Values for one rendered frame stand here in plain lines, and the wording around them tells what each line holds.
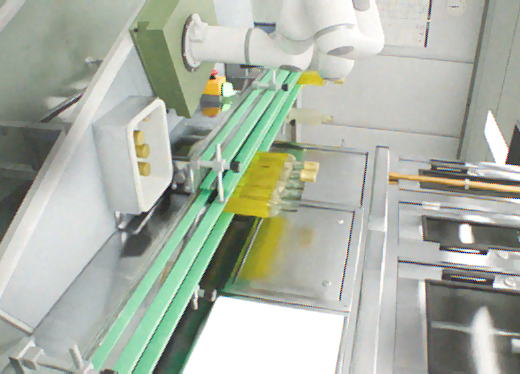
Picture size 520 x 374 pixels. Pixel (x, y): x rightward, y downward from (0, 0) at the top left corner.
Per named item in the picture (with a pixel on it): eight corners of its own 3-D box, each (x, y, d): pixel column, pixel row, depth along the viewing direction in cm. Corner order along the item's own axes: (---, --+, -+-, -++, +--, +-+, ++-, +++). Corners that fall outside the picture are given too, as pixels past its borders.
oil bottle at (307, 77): (284, 83, 223) (343, 88, 217) (284, 72, 220) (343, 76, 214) (286, 80, 228) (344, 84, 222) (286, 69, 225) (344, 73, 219)
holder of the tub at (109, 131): (114, 229, 110) (143, 234, 109) (91, 123, 96) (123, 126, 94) (145, 192, 124) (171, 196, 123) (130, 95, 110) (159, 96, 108)
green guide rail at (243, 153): (200, 189, 127) (228, 192, 125) (199, 186, 126) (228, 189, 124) (306, 37, 271) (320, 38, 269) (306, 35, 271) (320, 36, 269)
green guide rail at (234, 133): (197, 164, 123) (226, 168, 121) (197, 161, 122) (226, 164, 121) (307, 25, 267) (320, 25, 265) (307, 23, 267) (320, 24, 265)
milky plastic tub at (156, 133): (111, 212, 107) (144, 217, 105) (93, 123, 95) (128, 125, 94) (144, 175, 122) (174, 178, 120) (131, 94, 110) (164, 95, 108)
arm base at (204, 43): (175, 38, 110) (237, 41, 107) (190, 0, 115) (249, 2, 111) (193, 76, 124) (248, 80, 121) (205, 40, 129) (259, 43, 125)
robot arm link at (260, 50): (241, 61, 113) (307, 67, 109) (249, 11, 113) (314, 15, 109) (251, 72, 122) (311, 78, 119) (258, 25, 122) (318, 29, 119)
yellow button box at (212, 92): (198, 101, 154) (220, 102, 153) (197, 80, 150) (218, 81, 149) (206, 94, 160) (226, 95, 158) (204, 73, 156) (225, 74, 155)
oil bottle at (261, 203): (203, 210, 133) (278, 220, 128) (202, 193, 130) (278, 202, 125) (210, 199, 137) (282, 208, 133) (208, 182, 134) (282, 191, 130)
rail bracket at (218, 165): (194, 201, 123) (240, 207, 121) (188, 143, 115) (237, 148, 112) (198, 195, 126) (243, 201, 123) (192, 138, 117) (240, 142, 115)
